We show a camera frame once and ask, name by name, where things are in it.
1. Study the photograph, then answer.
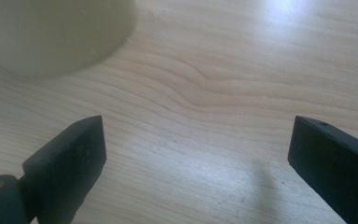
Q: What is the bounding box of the cream round container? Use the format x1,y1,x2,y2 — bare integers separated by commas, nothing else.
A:
0,0,138,78

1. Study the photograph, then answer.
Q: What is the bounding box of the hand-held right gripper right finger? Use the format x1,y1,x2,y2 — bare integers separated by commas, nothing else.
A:
287,115,358,224

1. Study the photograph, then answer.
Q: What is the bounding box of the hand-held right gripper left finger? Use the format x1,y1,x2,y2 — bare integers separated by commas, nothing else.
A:
18,115,108,224

